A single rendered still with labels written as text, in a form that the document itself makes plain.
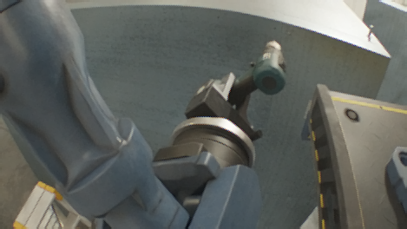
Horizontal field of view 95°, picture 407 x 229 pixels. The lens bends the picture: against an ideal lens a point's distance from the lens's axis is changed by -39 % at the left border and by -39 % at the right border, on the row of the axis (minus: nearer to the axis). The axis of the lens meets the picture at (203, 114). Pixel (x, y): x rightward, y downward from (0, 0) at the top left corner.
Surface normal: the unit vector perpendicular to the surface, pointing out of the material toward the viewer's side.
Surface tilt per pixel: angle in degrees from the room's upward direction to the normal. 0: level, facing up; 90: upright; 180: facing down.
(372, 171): 0
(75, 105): 80
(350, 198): 0
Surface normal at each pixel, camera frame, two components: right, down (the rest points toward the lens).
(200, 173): -0.29, 0.61
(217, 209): -0.48, -0.76
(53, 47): 0.77, -0.13
